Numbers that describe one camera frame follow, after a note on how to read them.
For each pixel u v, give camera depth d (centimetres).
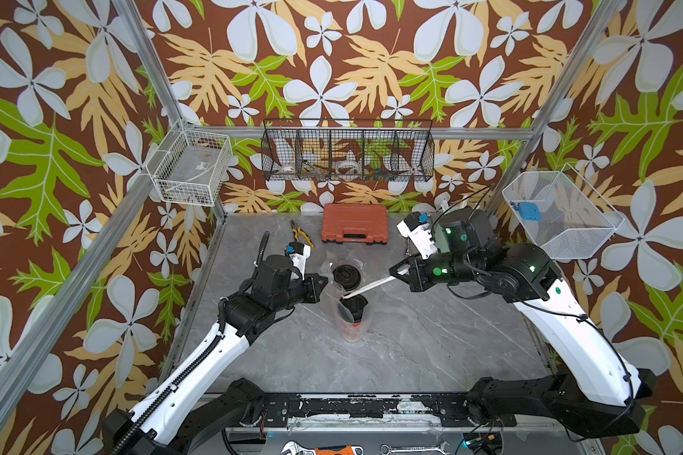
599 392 38
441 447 69
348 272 82
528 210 85
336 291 76
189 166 86
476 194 115
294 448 69
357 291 69
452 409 74
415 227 52
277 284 53
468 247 43
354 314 73
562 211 82
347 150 98
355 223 112
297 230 114
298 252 64
